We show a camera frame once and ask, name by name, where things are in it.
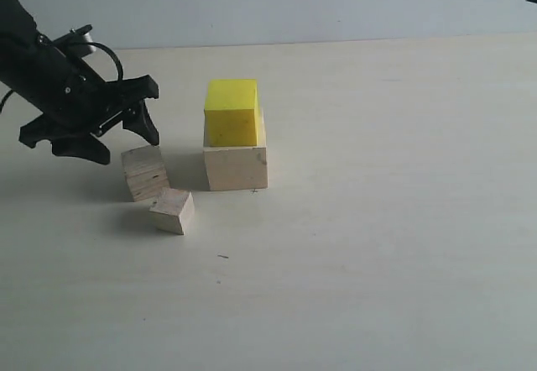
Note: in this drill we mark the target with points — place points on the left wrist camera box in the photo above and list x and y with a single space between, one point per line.
78 42

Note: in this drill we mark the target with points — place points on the large pale wooden cube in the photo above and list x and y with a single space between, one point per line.
237 168

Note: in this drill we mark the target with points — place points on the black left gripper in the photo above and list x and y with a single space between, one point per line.
77 106

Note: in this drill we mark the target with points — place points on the yellow cube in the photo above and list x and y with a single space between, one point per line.
232 112

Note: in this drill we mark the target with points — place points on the medium wooden cube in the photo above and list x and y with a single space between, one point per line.
144 172

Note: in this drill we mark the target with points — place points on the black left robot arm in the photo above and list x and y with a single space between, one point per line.
18 24

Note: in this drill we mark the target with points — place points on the small wooden cube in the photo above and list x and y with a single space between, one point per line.
172 210

